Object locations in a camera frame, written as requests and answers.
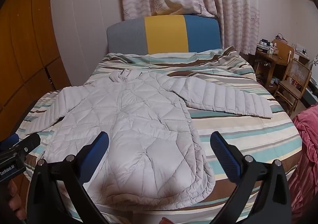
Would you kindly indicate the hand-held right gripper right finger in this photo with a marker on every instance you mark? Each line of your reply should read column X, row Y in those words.
column 224, row 157

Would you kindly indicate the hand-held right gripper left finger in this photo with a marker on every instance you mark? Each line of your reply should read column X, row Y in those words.
column 95, row 154

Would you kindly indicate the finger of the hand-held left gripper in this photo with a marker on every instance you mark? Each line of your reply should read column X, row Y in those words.
column 28, row 143
column 10, row 140

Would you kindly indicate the light grey quilted down jacket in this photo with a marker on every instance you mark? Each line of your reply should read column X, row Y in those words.
column 139, row 127

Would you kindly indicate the person's left hand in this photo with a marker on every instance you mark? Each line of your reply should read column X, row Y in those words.
column 15, row 199

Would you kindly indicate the person's right hand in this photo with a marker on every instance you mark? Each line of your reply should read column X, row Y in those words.
column 167, row 221

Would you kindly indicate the striped bed blanket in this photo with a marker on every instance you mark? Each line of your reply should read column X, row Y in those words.
column 236, row 124

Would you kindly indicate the pink ruffled cloth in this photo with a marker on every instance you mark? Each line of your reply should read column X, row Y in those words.
column 306, row 144

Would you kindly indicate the wooden wardrobe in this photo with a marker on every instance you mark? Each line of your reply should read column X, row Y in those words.
column 24, row 40

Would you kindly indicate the wooden bedside shelf with items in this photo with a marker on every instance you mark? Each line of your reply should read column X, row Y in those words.
column 275, row 61

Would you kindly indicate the wooden cane chair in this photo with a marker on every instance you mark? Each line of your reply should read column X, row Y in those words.
column 298, row 71

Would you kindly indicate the round patterned tin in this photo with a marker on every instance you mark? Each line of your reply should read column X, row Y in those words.
column 262, row 47

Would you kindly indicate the grey yellow blue headboard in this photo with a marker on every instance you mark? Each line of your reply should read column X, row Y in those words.
column 164, row 35

